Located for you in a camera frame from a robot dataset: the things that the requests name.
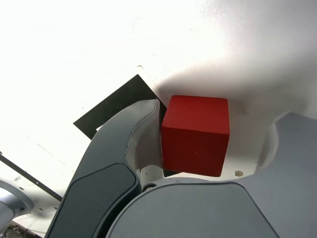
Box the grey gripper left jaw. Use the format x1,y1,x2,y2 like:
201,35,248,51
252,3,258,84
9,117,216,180
46,98,165,238

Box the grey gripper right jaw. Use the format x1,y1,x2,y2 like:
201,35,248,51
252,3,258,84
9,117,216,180
106,111,317,238

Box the red cube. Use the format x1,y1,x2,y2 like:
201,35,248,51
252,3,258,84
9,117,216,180
160,95,230,178

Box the black tape square outline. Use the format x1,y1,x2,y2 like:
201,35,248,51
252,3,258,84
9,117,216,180
73,74,179,178

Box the black tape strip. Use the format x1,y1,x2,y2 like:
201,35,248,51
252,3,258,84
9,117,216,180
0,153,63,201

